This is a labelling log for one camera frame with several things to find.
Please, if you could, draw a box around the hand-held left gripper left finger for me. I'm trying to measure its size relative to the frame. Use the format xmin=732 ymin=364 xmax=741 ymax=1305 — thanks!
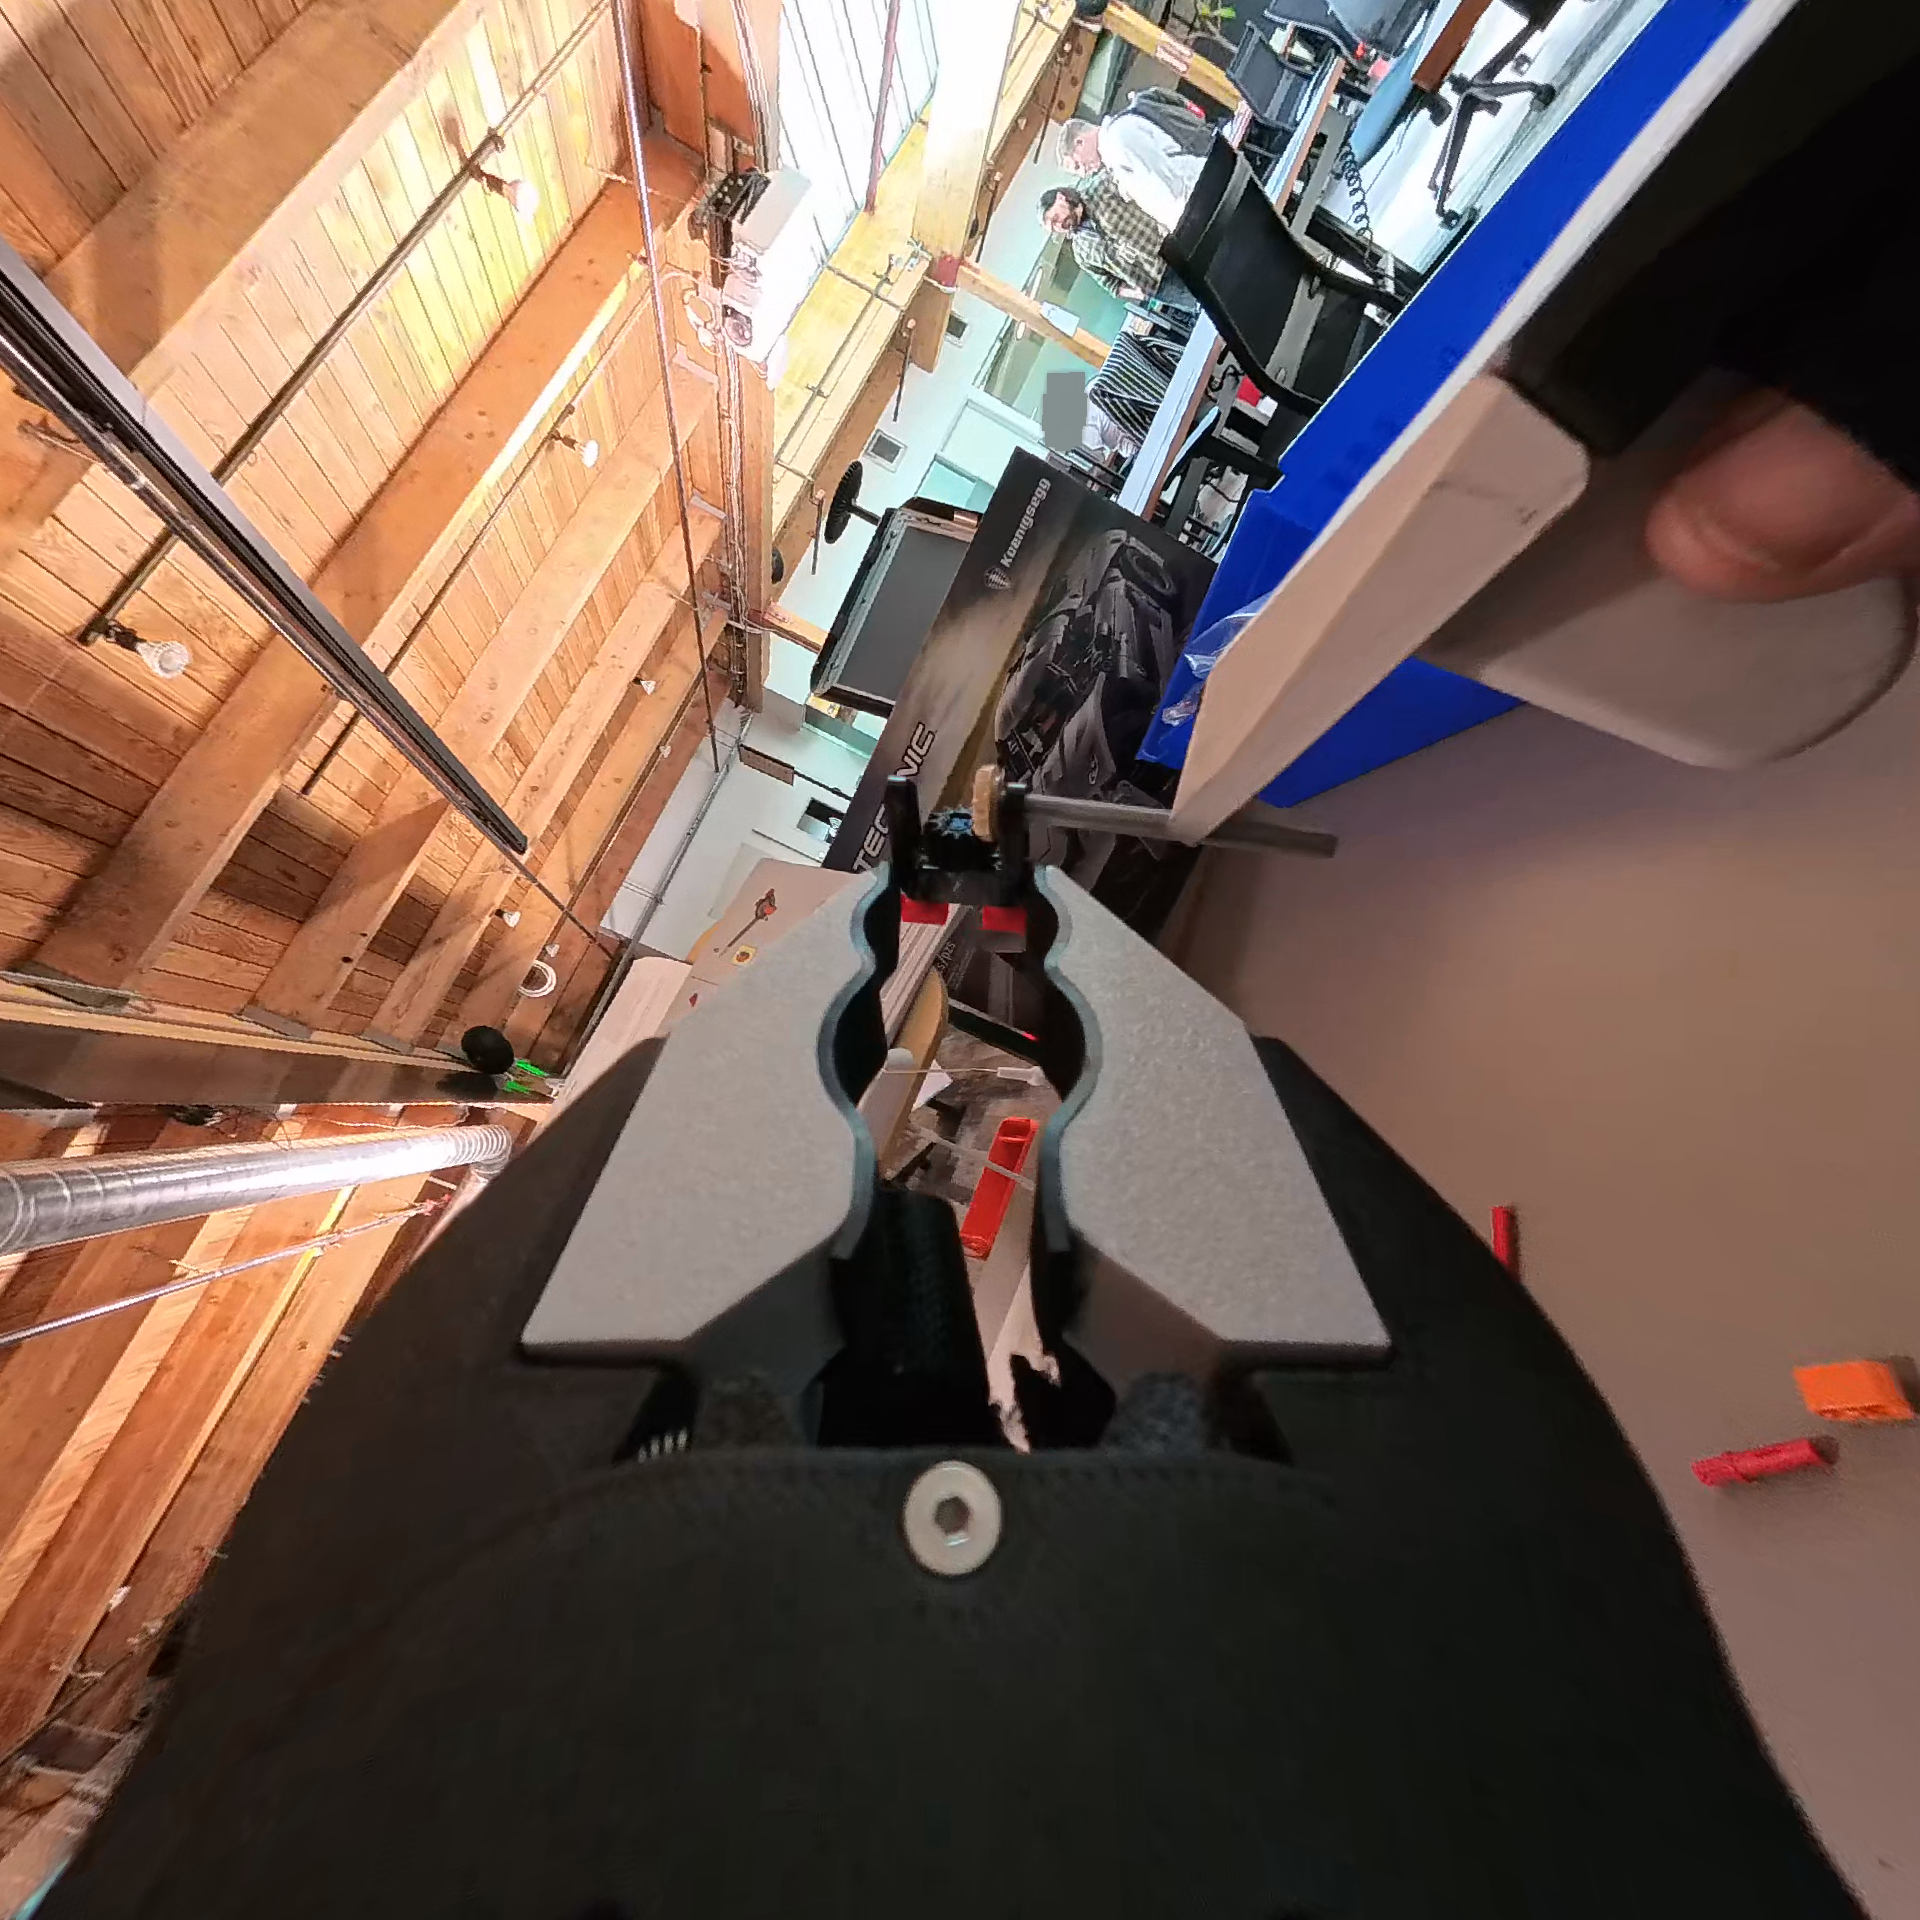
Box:
xmin=518 ymin=873 xmax=904 ymax=1368

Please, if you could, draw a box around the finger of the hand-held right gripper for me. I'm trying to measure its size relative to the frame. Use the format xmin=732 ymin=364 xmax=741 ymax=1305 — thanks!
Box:
xmin=1167 ymin=371 xmax=1593 ymax=842

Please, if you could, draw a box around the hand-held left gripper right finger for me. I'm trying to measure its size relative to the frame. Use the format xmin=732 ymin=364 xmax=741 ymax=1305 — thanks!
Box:
xmin=1031 ymin=868 xmax=1390 ymax=1368

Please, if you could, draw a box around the grey lego axle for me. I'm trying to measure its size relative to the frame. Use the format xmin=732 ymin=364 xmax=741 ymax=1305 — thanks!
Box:
xmin=1026 ymin=794 xmax=1338 ymax=861

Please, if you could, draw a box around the black lego assembly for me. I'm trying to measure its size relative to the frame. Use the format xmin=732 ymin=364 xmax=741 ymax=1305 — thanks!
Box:
xmin=884 ymin=763 xmax=1041 ymax=940

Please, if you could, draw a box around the red lego beam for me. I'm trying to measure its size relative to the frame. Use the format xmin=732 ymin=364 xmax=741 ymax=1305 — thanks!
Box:
xmin=957 ymin=1116 xmax=1038 ymax=1259

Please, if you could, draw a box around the black lego box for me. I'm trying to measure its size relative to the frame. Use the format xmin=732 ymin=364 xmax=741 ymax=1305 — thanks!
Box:
xmin=821 ymin=448 xmax=1218 ymax=937

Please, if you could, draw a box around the red lego axle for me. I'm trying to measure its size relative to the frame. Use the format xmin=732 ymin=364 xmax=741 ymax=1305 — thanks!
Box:
xmin=1690 ymin=1434 xmax=1840 ymax=1489

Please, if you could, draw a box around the orange lego piece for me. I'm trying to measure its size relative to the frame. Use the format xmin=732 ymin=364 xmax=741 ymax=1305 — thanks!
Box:
xmin=1792 ymin=1354 xmax=1920 ymax=1427

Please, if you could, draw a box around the person's right hand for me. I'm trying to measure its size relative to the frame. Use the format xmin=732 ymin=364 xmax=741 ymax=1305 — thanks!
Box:
xmin=1645 ymin=390 xmax=1920 ymax=604

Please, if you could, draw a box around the clear plastic bag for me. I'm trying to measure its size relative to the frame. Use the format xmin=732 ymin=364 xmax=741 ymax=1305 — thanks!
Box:
xmin=1161 ymin=592 xmax=1287 ymax=739

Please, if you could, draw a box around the blue plastic bin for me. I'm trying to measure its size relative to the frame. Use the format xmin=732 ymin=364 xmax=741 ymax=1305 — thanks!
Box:
xmin=1132 ymin=0 xmax=1758 ymax=813

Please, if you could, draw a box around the black office chair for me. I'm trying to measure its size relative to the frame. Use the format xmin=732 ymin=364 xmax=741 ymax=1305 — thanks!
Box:
xmin=1158 ymin=131 xmax=1414 ymax=445

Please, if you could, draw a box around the white ceiling device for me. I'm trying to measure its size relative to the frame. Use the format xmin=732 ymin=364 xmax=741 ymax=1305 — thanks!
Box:
xmin=697 ymin=164 xmax=814 ymax=302

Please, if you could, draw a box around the silver duct pipe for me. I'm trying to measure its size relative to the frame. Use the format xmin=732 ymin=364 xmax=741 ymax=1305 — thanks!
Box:
xmin=0 ymin=1121 xmax=516 ymax=1264

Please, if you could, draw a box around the black ceiling rail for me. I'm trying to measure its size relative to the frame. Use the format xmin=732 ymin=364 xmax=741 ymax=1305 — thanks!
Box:
xmin=0 ymin=236 xmax=528 ymax=858

